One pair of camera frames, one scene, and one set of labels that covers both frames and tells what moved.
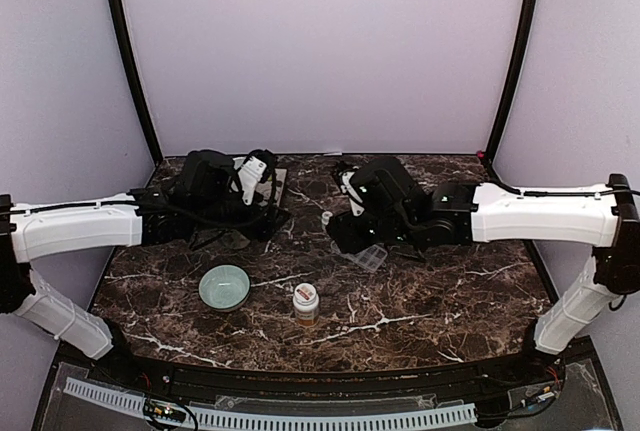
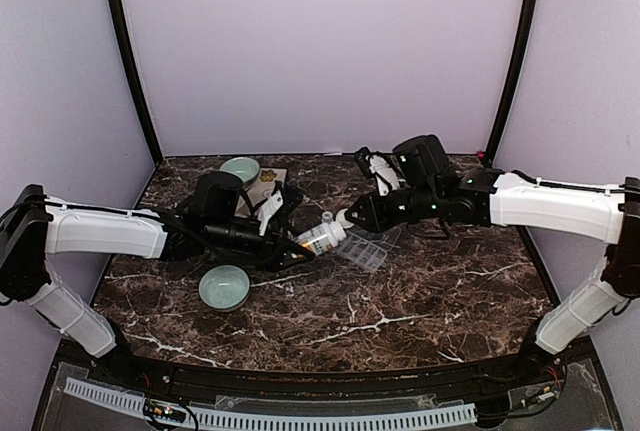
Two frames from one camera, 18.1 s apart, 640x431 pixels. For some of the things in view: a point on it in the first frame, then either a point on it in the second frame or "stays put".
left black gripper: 262,225 → 275,248
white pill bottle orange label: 306,305 → 321,239
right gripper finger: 350,244 → 374,223
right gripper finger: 342,226 → 367,206
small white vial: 325,217 stays put
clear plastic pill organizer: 370,258 stays put
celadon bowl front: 224,287 stays put
